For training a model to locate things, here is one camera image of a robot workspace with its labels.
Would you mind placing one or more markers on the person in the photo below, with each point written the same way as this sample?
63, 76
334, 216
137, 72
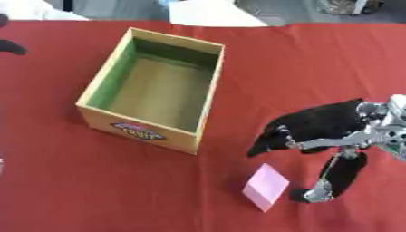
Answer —
211, 12

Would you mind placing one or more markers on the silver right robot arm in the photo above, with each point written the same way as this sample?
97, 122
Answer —
394, 127

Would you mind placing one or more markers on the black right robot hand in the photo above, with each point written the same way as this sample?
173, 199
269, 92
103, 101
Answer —
317, 120

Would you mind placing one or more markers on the tan cardboard box green inside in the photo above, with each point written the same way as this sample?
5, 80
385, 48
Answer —
153, 90

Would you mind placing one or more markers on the pink square block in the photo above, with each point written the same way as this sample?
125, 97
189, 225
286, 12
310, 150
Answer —
266, 187

